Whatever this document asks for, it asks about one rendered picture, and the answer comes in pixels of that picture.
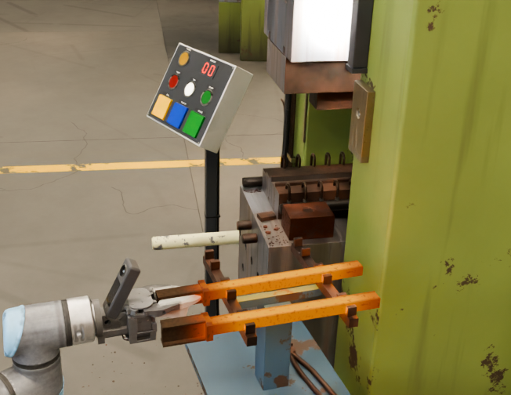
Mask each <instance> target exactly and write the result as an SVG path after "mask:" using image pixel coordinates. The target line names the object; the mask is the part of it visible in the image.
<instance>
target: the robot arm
mask: <svg viewBox="0 0 511 395"><path fill-rule="evenodd" d="M139 275H140V268H139V265H138V263H137V261H136V260H134V259H130V258H126V259H125V261H124V262H123V264H122V266H121V269H120V270H119V272H118V275H117V277H116V278H115V280H114V283H113V284H112V286H111V289H110V291H109V292H108V294H107V297H106V298H105V300H104V302H103V307H100V302H99V300H98V299H93V300H91V302H90V298H89V297H88V296H87V295H86V296H80V297H75V298H69V299H62V300H57V301H52V302H47V303H37V304H31V305H26V306H24V305H20V306H18V307H13V308H9V309H7V310H5V311H4V313H3V315H2V326H3V345H4V355H5V356H6V357H11V358H12V362H13V366H12V367H9V368H7V369H5V370H3V371H0V395H63V386H64V378H63V373H62V365H61V357H60V348H63V347H68V346H73V345H78V344H83V343H88V342H94V340H95V335H96V337H97V341H98V345H99V344H104V343H105V338H110V337H115V336H120V335H122V338H123V339H124V338H126V339H124V340H125V341H129V343H130V344H134V343H139V342H147V341H152V340H156V332H157V331H158V327H157V321H156V320H155V318H156V317H160V318H166V317H170V318H176V317H185V316H186V315H187V311H188V308H189V306H191V305H194V304H195V303H197V302H198V301H200V300H201V296H200V295H187V296H182V297H176V298H171V299H163V300H160V301H159V302H158V303H157V301H155V300H157V298H156V294H155V290H160V289H166V288H174V287H180V286H171V285H170V284H151V285H147V286H143V287H140V288H134V289H132V288H133V286H134V284H135V283H136V280H137V278H138V276H139ZM123 335H125V337H124V336H123ZM137 340H139V341H137Z"/></svg>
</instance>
